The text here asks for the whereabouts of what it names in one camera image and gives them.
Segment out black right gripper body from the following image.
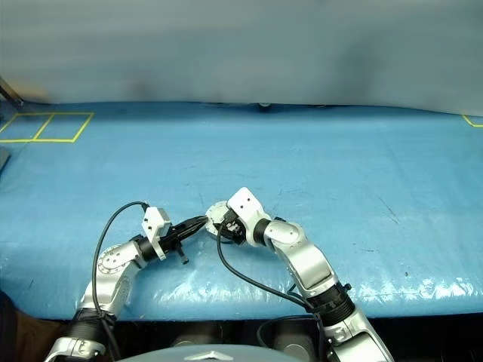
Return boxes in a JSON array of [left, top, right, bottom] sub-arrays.
[[217, 210, 246, 246]]

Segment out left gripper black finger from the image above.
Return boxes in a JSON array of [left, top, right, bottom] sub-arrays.
[[171, 215, 208, 237], [175, 220, 207, 242]]

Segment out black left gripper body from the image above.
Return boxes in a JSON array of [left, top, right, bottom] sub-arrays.
[[158, 225, 189, 265]]

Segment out silver motor cover plate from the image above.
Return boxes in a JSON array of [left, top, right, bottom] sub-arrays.
[[206, 201, 230, 223]]

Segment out blue table cover sheet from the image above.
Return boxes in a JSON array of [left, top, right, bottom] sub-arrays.
[[0, 100, 483, 324]]

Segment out grey robot torso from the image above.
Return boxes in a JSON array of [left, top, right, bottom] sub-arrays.
[[124, 345, 299, 362]]

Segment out grey rounded shape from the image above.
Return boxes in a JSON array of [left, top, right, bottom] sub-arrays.
[[271, 324, 318, 350]]

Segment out white backdrop sheet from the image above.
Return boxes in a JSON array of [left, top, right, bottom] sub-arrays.
[[0, 0, 483, 118]]

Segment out dark metal stand rod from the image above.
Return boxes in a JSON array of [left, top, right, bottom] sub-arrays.
[[0, 75, 26, 109]]

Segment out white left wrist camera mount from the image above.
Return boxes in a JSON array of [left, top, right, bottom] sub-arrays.
[[140, 205, 171, 261]]

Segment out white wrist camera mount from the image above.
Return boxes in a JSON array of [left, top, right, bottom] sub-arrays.
[[140, 205, 171, 261], [226, 186, 272, 246]]

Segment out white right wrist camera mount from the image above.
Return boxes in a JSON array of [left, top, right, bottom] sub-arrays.
[[226, 186, 272, 246]]

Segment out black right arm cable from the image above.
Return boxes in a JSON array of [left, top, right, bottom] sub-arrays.
[[216, 225, 329, 362]]

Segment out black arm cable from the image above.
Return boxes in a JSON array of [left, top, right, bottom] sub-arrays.
[[91, 201, 149, 362], [216, 225, 329, 362]]

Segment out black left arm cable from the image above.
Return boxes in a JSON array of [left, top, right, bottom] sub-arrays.
[[91, 201, 149, 362]]

